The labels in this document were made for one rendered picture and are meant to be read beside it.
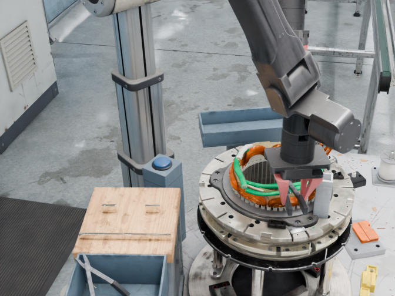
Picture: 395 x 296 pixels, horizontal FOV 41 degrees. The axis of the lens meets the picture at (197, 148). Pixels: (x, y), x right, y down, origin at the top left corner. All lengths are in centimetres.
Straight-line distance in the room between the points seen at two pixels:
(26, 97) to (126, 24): 229
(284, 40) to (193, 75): 325
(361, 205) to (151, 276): 75
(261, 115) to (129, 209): 52
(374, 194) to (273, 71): 93
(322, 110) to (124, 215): 49
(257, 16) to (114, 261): 54
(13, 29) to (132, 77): 209
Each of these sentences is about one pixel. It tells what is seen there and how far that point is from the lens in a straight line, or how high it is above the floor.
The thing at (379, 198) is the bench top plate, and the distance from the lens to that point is 164.
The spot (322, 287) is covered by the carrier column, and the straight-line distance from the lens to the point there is 128.
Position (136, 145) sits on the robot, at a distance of 145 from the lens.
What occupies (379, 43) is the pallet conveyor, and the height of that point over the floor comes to 76.
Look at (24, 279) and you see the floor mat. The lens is 252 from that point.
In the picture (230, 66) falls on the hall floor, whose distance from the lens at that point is 414.
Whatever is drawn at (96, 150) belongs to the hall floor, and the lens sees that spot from 324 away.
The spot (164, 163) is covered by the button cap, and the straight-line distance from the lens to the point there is 127.
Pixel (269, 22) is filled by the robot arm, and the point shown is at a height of 152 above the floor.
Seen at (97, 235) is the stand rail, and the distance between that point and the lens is 106.
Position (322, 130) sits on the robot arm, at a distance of 82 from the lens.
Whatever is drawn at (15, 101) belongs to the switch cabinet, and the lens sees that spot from 344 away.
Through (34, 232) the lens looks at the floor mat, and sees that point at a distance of 274.
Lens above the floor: 179
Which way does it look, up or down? 34 degrees down
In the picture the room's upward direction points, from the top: 2 degrees counter-clockwise
